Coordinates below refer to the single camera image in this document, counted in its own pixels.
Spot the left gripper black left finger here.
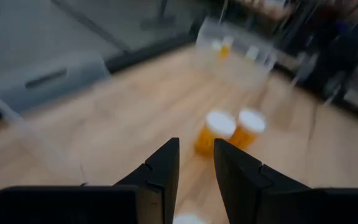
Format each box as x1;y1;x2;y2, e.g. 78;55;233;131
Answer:
0;137;180;224

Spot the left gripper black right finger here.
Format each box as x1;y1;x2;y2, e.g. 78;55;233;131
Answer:
213;138;358;224

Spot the clear plastic bin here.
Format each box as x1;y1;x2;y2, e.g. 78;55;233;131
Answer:
0;53;112;187
195;16;280;75

